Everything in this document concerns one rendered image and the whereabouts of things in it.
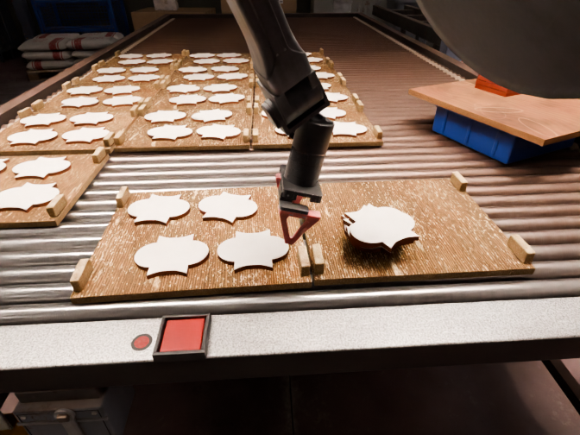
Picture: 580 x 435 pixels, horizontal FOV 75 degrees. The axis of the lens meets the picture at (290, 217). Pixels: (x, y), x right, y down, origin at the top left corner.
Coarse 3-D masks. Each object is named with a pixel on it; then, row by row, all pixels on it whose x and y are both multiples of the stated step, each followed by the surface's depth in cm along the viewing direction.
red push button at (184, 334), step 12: (168, 324) 60; (180, 324) 60; (192, 324) 60; (204, 324) 60; (168, 336) 58; (180, 336) 58; (192, 336) 58; (168, 348) 56; (180, 348) 56; (192, 348) 56
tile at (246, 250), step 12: (228, 240) 75; (240, 240) 75; (252, 240) 75; (264, 240) 75; (276, 240) 75; (228, 252) 72; (240, 252) 72; (252, 252) 72; (264, 252) 72; (276, 252) 72; (228, 264) 70; (240, 264) 69; (252, 264) 69; (264, 264) 69
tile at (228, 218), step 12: (204, 204) 86; (216, 204) 86; (228, 204) 86; (240, 204) 86; (252, 204) 86; (204, 216) 82; (216, 216) 82; (228, 216) 82; (240, 216) 82; (252, 216) 83
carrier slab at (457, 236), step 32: (352, 192) 92; (384, 192) 92; (416, 192) 92; (448, 192) 92; (320, 224) 81; (416, 224) 81; (448, 224) 81; (480, 224) 81; (352, 256) 72; (384, 256) 72; (416, 256) 72; (448, 256) 72; (480, 256) 72; (512, 256) 72
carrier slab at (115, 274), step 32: (160, 192) 92; (192, 192) 92; (256, 192) 92; (128, 224) 81; (160, 224) 81; (192, 224) 81; (224, 224) 81; (256, 224) 81; (288, 224) 81; (96, 256) 72; (128, 256) 72; (288, 256) 72; (96, 288) 65; (128, 288) 65; (160, 288) 65; (192, 288) 65; (224, 288) 66; (256, 288) 66; (288, 288) 67
